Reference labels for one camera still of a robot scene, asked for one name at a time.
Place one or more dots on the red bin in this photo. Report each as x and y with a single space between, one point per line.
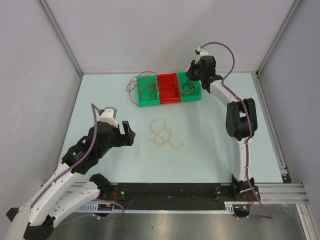
169 89

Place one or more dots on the right green bin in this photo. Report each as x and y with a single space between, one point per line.
189 90

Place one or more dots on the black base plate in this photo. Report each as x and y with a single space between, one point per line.
105 194

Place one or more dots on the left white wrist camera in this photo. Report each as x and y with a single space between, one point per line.
108 115

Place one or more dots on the green bin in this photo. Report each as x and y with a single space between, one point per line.
147 90
189 90

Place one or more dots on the grey slotted cable duct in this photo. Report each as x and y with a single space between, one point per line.
92 208

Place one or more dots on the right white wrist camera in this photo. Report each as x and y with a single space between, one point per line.
200 53

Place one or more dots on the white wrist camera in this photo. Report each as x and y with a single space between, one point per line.
200 53
108 115

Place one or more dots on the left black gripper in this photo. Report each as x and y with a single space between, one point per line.
129 135

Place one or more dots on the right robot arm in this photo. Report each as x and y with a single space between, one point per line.
241 121

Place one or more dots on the left green bin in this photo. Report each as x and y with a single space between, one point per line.
147 90

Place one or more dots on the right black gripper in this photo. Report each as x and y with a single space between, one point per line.
189 73

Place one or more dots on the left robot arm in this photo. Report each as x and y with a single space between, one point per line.
37 219

